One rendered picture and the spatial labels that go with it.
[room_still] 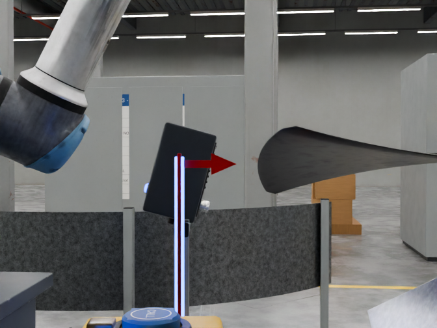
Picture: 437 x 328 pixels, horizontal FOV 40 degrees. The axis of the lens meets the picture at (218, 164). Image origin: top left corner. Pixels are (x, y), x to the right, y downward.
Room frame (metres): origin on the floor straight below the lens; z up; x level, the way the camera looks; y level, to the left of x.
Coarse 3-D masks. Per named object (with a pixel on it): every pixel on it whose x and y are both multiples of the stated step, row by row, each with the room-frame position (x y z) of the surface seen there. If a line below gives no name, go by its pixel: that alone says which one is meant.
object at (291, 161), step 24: (288, 144) 0.62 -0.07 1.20; (312, 144) 0.61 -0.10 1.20; (336, 144) 0.60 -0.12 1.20; (360, 144) 0.59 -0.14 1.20; (264, 168) 0.70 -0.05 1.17; (288, 168) 0.70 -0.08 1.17; (312, 168) 0.71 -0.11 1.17; (336, 168) 0.71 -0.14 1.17; (360, 168) 0.72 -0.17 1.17; (384, 168) 0.74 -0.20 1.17
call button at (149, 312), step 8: (128, 312) 0.41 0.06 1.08; (136, 312) 0.41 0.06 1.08; (144, 312) 0.41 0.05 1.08; (152, 312) 0.41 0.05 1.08; (160, 312) 0.41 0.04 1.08; (168, 312) 0.41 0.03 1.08; (176, 312) 0.41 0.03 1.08; (128, 320) 0.40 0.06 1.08; (136, 320) 0.39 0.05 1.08; (144, 320) 0.39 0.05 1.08; (152, 320) 0.39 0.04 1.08; (160, 320) 0.39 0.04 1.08; (168, 320) 0.40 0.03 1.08; (176, 320) 0.40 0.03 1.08
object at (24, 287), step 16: (0, 272) 0.96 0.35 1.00; (16, 272) 0.96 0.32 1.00; (32, 272) 0.96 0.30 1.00; (0, 288) 0.85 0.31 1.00; (16, 288) 0.85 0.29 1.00; (32, 288) 0.87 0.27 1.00; (0, 304) 0.76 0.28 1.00; (16, 304) 0.81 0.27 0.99; (32, 304) 0.90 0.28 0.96; (0, 320) 0.79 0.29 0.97; (16, 320) 0.84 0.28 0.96; (32, 320) 0.90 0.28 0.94
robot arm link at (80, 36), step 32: (96, 0) 0.92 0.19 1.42; (128, 0) 0.95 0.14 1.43; (64, 32) 0.93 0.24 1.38; (96, 32) 0.93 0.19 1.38; (64, 64) 0.93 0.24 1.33; (96, 64) 0.97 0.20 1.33; (32, 96) 0.92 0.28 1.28; (64, 96) 0.93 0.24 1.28; (0, 128) 0.91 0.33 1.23; (32, 128) 0.92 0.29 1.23; (64, 128) 0.94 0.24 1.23; (32, 160) 0.94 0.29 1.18; (64, 160) 0.95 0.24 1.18
